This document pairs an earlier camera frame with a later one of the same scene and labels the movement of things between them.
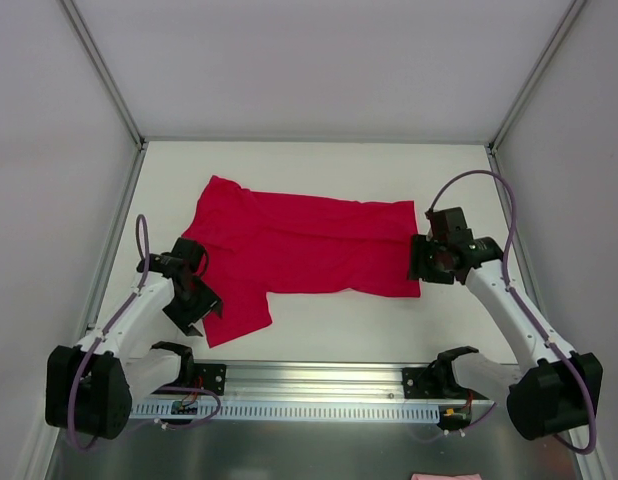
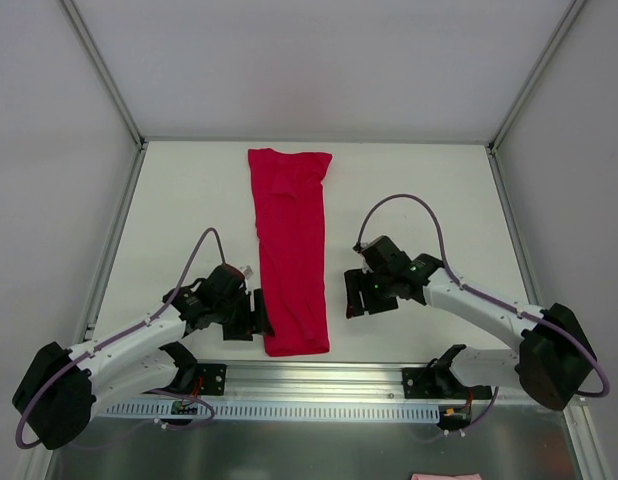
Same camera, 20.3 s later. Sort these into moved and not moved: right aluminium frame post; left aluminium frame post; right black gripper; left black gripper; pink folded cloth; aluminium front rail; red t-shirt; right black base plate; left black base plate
Moved: right black gripper; left black gripper; red t-shirt
Not moved: left black base plate; left aluminium frame post; aluminium front rail; pink folded cloth; right black base plate; right aluminium frame post
